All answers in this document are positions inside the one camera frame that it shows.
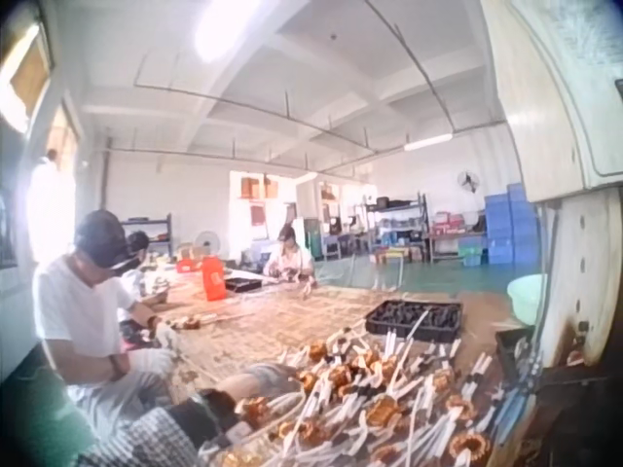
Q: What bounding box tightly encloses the stack of blue crates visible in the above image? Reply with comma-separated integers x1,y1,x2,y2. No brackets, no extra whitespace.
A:
483,182,540,267

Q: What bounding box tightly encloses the pile of copper wire coils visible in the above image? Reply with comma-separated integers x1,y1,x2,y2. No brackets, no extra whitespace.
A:
208,326,539,467

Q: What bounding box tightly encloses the shelf with red boxes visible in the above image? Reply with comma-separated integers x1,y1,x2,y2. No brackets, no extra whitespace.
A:
427,209,488,265

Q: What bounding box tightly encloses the copper wire coil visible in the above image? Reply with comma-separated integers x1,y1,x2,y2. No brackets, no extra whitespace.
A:
173,314,204,333

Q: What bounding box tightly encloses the flat black tray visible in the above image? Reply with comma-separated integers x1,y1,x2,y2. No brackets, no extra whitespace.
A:
224,276,265,295

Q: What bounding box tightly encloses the orange carton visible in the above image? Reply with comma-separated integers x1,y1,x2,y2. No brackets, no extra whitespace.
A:
200,255,229,303

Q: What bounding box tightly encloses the woven table mat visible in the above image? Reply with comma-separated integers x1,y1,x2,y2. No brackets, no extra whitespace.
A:
140,280,512,405

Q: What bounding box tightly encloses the metal storage rack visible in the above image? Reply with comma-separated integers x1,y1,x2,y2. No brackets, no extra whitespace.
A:
362,193,430,265

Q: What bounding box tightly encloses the blue metal shelf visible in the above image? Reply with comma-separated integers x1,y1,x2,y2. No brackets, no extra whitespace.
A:
119,212,174,259

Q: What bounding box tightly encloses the pale green plastic basin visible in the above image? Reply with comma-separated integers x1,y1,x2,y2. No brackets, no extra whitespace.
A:
505,272,550,326

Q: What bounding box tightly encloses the green cabinet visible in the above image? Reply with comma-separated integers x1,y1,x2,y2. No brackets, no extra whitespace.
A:
302,218,326,260

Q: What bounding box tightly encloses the person's left hand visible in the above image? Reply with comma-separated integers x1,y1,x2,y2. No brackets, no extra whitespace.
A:
216,361,300,399

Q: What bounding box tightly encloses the black plastic parts tray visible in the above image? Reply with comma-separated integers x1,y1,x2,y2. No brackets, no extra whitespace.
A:
364,298,464,345

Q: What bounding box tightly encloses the black plastic crate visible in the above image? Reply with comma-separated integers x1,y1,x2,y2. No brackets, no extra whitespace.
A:
493,327,537,388

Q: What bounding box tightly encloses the ceiling tube light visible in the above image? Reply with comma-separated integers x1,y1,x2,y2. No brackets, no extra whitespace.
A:
402,132,458,153

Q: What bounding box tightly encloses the wall fan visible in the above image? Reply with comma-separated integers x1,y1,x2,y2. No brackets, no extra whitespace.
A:
456,169,482,196

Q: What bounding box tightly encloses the white floor fan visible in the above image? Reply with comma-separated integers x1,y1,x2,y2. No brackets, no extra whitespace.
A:
194,230,221,260

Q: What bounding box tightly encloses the bundle of blue white cables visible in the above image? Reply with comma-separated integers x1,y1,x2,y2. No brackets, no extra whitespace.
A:
491,335,544,442

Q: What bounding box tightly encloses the black wrist band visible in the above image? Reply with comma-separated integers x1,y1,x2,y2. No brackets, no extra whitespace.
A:
190,387,240,433

